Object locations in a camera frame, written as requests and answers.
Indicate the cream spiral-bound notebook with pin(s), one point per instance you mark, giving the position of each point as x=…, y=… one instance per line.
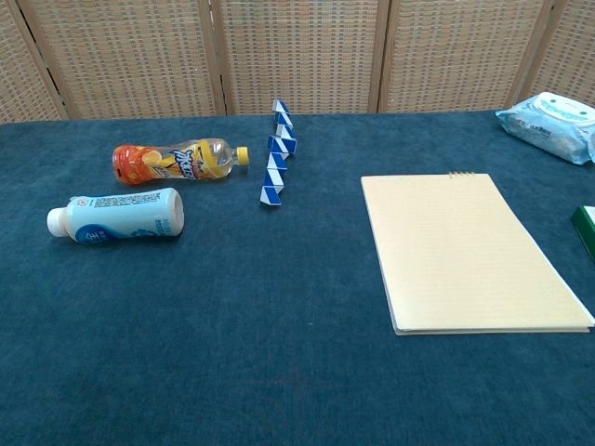
x=465, y=251

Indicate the blue white snake puzzle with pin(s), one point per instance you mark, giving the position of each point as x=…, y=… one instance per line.
x=272, y=191

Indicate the dark blue table cloth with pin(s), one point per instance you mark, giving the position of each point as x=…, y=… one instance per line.
x=232, y=325

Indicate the orange drink plastic bottle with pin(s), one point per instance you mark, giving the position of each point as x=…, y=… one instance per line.
x=176, y=162

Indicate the light blue milk bottle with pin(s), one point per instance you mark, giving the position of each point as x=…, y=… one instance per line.
x=116, y=218

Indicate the woven wicker folding screen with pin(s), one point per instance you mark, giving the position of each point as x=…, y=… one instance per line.
x=139, y=56

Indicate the blue wet wipes pack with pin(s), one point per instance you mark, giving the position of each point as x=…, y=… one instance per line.
x=553, y=125

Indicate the green white cardboard box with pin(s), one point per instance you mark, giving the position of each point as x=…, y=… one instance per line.
x=586, y=227

